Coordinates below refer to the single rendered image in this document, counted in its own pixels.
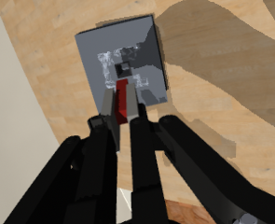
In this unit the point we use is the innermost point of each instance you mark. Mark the red rectangular block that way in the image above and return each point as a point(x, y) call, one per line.
point(120, 101)

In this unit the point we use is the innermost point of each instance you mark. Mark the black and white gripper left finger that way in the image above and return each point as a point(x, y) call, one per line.
point(93, 190)

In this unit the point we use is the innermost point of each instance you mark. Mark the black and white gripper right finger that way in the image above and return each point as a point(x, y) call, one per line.
point(227, 196)

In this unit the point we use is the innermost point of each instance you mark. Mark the grey sloped panel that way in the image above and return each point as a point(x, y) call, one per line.
point(109, 51)

